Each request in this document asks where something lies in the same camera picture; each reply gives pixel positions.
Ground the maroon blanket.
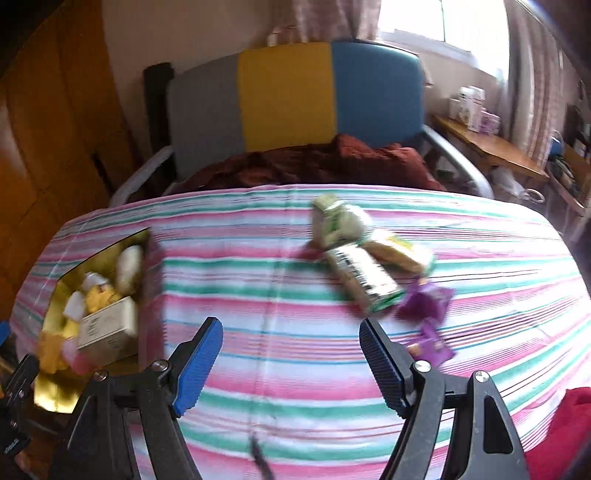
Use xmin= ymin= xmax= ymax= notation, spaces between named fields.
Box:
xmin=173 ymin=134 xmax=446 ymax=192

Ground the yellow toy packet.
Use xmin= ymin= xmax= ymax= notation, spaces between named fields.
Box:
xmin=83 ymin=272 xmax=123 ymax=315

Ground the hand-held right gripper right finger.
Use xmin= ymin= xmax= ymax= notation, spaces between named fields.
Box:
xmin=359 ymin=318 xmax=529 ymax=480

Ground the yellow sponge block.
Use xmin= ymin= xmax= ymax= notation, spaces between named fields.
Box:
xmin=39 ymin=323 xmax=77 ymax=373

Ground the yellow green snack packet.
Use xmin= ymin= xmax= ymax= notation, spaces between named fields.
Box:
xmin=369 ymin=233 xmax=437 ymax=278

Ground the gold cardboard box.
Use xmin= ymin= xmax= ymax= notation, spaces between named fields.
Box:
xmin=34 ymin=227 xmax=164 ymax=414

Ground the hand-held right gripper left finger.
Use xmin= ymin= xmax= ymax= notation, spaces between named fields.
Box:
xmin=60 ymin=316 xmax=225 ymax=480

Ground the window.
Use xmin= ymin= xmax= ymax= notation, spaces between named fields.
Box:
xmin=376 ymin=0 xmax=511 ymax=77

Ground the white plastic bag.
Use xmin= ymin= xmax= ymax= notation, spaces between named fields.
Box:
xmin=494 ymin=168 xmax=546 ymax=205

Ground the white bottle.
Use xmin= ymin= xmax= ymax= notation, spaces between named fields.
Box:
xmin=115 ymin=244 xmax=145 ymax=294

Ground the white packet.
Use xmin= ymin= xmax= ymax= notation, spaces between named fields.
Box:
xmin=64 ymin=293 xmax=86 ymax=322

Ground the large white printed box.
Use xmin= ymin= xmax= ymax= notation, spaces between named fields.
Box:
xmin=457 ymin=86 xmax=486 ymax=131

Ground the cluttered wooden shelf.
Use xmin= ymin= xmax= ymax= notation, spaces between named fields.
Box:
xmin=545 ymin=104 xmax=591 ymax=241

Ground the red cloth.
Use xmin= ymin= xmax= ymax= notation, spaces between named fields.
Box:
xmin=526 ymin=388 xmax=591 ymax=480

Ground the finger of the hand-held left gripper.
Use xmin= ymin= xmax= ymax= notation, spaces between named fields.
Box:
xmin=0 ymin=353 xmax=40 ymax=416

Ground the pink packet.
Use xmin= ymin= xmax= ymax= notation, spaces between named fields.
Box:
xmin=62 ymin=344 xmax=95 ymax=376

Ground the wooden wardrobe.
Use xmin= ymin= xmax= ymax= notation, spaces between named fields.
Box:
xmin=0 ymin=0 xmax=139 ymax=319

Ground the beige printed box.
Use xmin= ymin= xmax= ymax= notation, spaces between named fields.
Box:
xmin=78 ymin=298 xmax=140 ymax=361

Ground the wooden side table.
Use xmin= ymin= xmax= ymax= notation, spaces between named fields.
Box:
xmin=431 ymin=114 xmax=550 ymax=185

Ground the green carton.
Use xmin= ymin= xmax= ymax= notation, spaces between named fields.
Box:
xmin=311 ymin=195 xmax=343 ymax=246

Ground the grey bed rail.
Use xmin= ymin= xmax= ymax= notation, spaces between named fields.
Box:
xmin=422 ymin=126 xmax=495 ymax=199

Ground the pink patterned curtain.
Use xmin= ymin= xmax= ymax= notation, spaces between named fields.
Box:
xmin=503 ymin=0 xmax=566 ymax=162
xmin=270 ymin=0 xmax=384 ymax=47

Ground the white bed rail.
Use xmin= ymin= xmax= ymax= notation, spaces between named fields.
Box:
xmin=109 ymin=147 xmax=174 ymax=208

